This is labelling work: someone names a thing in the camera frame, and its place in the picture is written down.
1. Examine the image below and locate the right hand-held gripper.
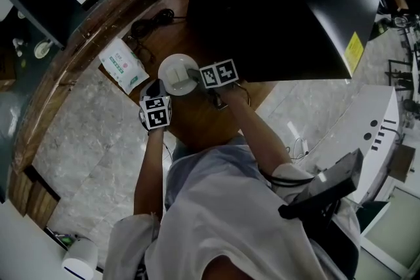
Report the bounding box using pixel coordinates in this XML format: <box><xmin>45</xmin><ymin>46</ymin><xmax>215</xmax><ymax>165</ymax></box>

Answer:
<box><xmin>186</xmin><ymin>58</ymin><xmax>240</xmax><ymax>111</ymax></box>

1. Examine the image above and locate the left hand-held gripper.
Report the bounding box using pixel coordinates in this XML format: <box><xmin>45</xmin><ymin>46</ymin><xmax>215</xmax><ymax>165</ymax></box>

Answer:
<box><xmin>138</xmin><ymin>77</ymin><xmax>173</xmax><ymax>132</ymax></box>

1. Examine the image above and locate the white round plate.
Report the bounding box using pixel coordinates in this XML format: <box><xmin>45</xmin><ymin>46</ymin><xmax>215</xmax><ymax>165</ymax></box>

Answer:
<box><xmin>157</xmin><ymin>53</ymin><xmax>201</xmax><ymax>96</ymax></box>

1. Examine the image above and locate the person's left forearm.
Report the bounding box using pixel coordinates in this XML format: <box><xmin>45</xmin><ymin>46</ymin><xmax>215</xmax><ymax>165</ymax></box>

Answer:
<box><xmin>133</xmin><ymin>127</ymin><xmax>165</xmax><ymax>219</ymax></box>

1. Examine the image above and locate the person's right forearm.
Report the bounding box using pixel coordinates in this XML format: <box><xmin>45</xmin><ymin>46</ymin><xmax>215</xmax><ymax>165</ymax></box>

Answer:
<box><xmin>223</xmin><ymin>83</ymin><xmax>293</xmax><ymax>183</ymax></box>

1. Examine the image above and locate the wooden platform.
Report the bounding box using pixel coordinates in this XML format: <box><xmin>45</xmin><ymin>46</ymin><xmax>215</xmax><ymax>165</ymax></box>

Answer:
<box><xmin>98</xmin><ymin>0</ymin><xmax>278</xmax><ymax>151</ymax></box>

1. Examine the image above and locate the white green wipes packet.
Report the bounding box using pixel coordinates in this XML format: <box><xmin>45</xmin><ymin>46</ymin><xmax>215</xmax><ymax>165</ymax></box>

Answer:
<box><xmin>98</xmin><ymin>37</ymin><xmax>150</xmax><ymax>96</ymax></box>

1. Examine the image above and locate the curved wooden kerb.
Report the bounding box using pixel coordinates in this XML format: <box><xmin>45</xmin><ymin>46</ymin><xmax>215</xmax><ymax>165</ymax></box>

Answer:
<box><xmin>6</xmin><ymin>0</ymin><xmax>198</xmax><ymax>230</ymax></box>

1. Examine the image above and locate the person's white shirt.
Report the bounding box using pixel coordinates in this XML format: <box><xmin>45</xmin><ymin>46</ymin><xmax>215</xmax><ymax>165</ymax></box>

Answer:
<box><xmin>103</xmin><ymin>136</ymin><xmax>362</xmax><ymax>280</ymax></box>

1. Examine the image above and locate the white round device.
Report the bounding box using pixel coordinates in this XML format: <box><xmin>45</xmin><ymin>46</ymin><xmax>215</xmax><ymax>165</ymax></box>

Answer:
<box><xmin>61</xmin><ymin>237</ymin><xmax>99</xmax><ymax>280</ymax></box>

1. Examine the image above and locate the white cabinet with slots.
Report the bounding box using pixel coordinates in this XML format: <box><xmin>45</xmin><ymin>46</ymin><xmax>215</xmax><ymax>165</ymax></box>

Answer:
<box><xmin>323</xmin><ymin>83</ymin><xmax>402</xmax><ymax>205</ymax></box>

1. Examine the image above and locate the brown box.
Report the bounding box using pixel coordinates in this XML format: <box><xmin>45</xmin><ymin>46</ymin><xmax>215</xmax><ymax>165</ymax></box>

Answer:
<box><xmin>388</xmin><ymin>144</ymin><xmax>417</xmax><ymax>184</ymax></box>

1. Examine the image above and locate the white framed panel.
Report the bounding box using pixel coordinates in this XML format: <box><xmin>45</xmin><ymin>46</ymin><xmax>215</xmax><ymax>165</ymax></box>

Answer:
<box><xmin>359</xmin><ymin>186</ymin><xmax>420</xmax><ymax>277</ymax></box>

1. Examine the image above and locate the coiled black cable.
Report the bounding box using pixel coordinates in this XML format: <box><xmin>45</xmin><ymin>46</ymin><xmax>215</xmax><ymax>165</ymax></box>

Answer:
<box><xmin>130</xmin><ymin>8</ymin><xmax>188</xmax><ymax>65</ymax></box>

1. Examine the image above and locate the white charger cable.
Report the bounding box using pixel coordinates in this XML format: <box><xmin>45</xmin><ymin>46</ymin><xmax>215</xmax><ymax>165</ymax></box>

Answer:
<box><xmin>286</xmin><ymin>120</ymin><xmax>310</xmax><ymax>160</ymax></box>

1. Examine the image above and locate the black chest box cable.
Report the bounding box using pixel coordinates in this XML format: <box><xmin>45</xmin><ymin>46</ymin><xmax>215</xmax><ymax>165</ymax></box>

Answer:
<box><xmin>257</xmin><ymin>165</ymin><xmax>316</xmax><ymax>188</ymax></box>

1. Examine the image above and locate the black head-mounted camera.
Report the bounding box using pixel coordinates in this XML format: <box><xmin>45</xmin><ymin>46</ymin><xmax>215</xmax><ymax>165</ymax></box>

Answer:
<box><xmin>278</xmin><ymin>148</ymin><xmax>365</xmax><ymax>220</ymax></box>

